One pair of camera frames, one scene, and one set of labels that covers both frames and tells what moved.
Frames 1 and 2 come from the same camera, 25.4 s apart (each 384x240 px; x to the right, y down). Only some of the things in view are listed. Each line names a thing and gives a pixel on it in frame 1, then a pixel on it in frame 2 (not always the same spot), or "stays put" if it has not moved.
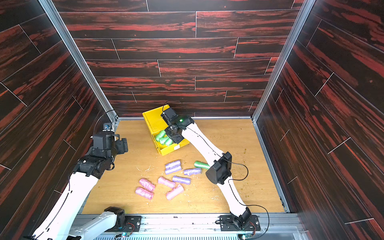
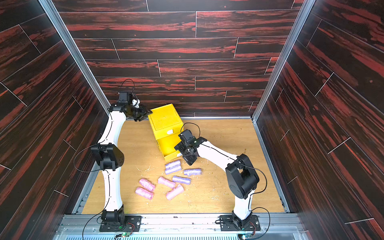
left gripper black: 122,145 → 145,113
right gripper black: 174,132 → 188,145
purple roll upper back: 175,166 stays put
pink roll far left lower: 146,194 stays put
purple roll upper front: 172,167 stays put
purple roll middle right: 192,171 stays put
